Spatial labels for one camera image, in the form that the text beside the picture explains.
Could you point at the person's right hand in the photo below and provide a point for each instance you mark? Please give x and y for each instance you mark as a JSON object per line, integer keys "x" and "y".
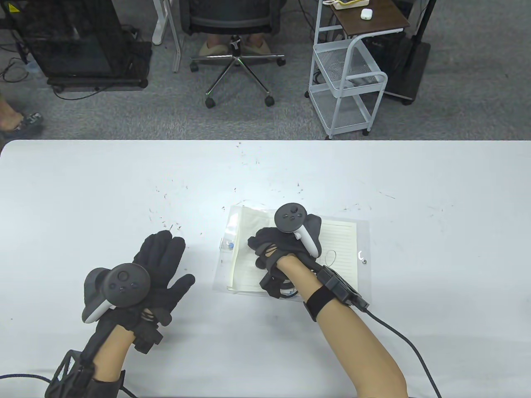
{"x": 269, "y": 240}

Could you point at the person's left hand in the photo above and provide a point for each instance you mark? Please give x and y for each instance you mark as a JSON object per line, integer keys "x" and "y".
{"x": 164, "y": 255}

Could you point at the spiral notebook with clear cover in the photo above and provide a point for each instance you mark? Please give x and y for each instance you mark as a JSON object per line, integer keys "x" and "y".
{"x": 340, "y": 248}

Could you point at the person's right forearm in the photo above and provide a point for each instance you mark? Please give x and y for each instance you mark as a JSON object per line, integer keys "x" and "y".
{"x": 348, "y": 336}

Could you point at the person's left forearm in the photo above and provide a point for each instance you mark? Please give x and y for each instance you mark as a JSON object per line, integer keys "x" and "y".
{"x": 115, "y": 352}

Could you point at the black white right controller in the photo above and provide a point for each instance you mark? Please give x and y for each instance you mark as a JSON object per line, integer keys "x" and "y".
{"x": 291, "y": 217}

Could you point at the black white controller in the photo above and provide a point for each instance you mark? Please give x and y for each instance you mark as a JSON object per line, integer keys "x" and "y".
{"x": 291, "y": 217}
{"x": 125, "y": 285}

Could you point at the black right glove sensor box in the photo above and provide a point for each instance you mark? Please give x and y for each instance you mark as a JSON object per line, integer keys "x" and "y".
{"x": 271, "y": 284}

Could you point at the black glove sensor box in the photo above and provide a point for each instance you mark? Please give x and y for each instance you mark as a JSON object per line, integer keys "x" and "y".
{"x": 271, "y": 284}
{"x": 148, "y": 338}

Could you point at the black white left controller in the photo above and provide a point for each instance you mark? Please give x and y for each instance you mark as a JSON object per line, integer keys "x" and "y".
{"x": 125, "y": 285}

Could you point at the black left glove sensor box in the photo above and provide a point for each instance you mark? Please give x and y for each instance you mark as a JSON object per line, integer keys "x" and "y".
{"x": 148, "y": 338}

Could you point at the black office chair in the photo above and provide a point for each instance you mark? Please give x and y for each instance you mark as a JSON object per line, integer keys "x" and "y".
{"x": 232, "y": 18}

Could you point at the black monitor stand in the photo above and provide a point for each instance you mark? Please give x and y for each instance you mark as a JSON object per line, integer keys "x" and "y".
{"x": 417, "y": 66}

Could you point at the black cabinet on wheels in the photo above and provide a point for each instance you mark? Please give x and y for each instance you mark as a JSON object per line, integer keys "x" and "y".
{"x": 70, "y": 41}

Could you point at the white earbuds case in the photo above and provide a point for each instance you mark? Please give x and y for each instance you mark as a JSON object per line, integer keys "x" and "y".
{"x": 366, "y": 13}

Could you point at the white cart with wooden top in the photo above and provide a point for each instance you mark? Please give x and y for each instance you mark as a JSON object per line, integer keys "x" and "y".
{"x": 381, "y": 20}

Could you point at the cream plastic box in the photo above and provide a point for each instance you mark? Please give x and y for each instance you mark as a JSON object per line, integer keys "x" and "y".
{"x": 348, "y": 4}

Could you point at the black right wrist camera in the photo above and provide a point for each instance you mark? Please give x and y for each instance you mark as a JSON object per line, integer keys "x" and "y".
{"x": 342, "y": 288}

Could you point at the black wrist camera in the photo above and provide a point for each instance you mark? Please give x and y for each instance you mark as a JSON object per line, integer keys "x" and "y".
{"x": 66, "y": 373}
{"x": 342, "y": 288}

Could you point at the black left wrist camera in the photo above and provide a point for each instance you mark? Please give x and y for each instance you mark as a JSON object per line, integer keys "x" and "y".
{"x": 66, "y": 373}

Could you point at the white desk leg frame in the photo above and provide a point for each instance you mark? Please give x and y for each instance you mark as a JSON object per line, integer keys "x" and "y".
{"x": 159, "y": 25}

